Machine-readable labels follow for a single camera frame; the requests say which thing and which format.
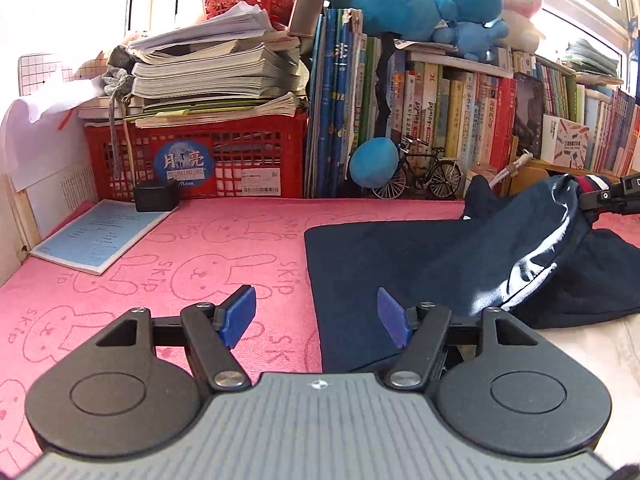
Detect white grid board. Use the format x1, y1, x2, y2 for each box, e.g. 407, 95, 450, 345
19, 54, 108, 97

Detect round blue plush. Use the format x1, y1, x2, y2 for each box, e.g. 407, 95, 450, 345
349, 137, 399, 188

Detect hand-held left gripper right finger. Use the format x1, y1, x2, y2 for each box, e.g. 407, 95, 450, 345
376, 287, 538, 390

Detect pink printed blanket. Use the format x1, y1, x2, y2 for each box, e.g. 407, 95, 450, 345
0, 197, 640, 466

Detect wooden drawer organizer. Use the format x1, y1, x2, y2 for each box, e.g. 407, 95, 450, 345
500, 156, 623, 196

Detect stack of papers and booklets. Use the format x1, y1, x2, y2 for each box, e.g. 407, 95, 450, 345
125, 2, 308, 128

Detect pale green paper stack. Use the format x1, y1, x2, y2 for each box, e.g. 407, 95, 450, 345
565, 39, 623, 78

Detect white and navy jacket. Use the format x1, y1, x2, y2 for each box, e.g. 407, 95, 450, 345
304, 172, 640, 373

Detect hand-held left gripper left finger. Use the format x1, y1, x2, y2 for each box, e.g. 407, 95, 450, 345
95, 284, 258, 392

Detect blue booklet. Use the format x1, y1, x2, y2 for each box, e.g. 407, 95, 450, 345
31, 199, 173, 275

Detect white cable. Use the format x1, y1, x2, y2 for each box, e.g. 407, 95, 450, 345
492, 152, 532, 188

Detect small black box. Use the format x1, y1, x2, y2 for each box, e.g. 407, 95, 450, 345
133, 180, 179, 212

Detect row of books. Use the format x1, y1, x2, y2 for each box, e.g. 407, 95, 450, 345
306, 7, 640, 200

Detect miniature bicycle model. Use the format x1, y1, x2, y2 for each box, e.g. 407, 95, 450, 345
371, 135, 463, 200

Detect white paper sheets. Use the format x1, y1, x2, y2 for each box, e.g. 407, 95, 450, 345
0, 92, 101, 192

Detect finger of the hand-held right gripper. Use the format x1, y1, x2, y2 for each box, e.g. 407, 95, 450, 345
579, 174, 640, 217

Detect white and pink plush toy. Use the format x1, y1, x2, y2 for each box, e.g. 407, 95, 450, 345
482, 0, 546, 53

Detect black phone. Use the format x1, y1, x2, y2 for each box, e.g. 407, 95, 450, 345
512, 72, 546, 158

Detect grey knitted pouch with string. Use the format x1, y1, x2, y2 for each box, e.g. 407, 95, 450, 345
102, 46, 137, 176

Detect large red plastic crate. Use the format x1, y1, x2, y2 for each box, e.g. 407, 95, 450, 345
84, 114, 308, 200

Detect white printed cardboard box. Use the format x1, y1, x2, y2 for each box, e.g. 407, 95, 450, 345
541, 114, 590, 170

